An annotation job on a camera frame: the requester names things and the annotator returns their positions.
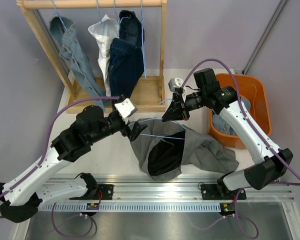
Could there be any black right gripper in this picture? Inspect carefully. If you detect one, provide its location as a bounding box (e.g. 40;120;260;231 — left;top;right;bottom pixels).
162;89;208;121

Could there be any light blue grey-skirt hanger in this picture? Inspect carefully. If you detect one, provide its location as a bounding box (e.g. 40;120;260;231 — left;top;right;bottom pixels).
127;97;187;141

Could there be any grey pleated skirt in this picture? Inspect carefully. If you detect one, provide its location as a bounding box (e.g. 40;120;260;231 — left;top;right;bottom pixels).
130;125;239;182

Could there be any light blue denim skirt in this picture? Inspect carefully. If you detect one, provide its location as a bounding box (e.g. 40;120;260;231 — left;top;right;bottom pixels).
211;96;251;136

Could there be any light blue skirt hanger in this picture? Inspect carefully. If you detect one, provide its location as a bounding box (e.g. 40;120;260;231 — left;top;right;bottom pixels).
140;0;147;80

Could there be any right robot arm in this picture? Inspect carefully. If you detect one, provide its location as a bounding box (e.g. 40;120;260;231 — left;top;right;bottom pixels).
162;68;293;198

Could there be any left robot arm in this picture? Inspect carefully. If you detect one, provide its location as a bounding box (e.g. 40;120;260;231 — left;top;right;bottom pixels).
0;99;146;223

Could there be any light blue dark-denim hanger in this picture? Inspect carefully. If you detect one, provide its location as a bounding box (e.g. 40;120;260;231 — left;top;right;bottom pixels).
112;0;131;26

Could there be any light blue shirt hanger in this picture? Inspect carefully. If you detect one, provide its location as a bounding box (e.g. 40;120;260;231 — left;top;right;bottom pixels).
96;0;105;35

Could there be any light blue jacket hanger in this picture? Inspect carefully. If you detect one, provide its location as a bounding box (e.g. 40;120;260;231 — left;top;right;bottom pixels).
51;0;67;32

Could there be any wooden clothes rack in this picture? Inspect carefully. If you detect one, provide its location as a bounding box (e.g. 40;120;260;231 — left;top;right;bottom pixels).
16;0;167;113

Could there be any dark blue denim garment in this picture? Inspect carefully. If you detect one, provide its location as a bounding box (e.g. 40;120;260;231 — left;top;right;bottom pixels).
108;10;144;98

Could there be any orange plastic basket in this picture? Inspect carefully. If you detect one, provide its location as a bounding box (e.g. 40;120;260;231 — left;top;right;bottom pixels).
208;74;272;150

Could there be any white shirt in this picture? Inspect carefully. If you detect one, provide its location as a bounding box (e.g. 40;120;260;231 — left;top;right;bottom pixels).
88;14;120;97

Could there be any light denim jacket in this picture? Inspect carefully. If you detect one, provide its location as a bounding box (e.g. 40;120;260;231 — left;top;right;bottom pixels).
49;16;106;97

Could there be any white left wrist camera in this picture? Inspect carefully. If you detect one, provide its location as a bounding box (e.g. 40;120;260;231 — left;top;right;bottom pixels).
114;98;138;125

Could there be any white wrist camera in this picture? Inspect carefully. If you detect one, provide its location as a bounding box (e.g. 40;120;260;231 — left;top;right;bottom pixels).
168;77;186;97
114;98;138;125

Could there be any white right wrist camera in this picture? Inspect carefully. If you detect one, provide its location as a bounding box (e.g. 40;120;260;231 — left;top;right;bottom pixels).
168;77;186;97

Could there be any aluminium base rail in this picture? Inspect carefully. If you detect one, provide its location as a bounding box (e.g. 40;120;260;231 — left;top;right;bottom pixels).
39;173;295;213

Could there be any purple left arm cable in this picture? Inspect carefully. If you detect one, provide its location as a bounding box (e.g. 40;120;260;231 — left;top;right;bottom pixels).
0;94;126;220

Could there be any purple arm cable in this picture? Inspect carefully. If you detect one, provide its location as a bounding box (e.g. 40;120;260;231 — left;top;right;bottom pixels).
182;58;300;186
0;94;126;220

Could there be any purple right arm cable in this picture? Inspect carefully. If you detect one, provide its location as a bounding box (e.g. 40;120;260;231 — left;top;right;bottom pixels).
182;58;300;186

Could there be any aluminium corner post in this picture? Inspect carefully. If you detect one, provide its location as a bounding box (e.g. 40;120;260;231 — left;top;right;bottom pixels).
241;0;290;75

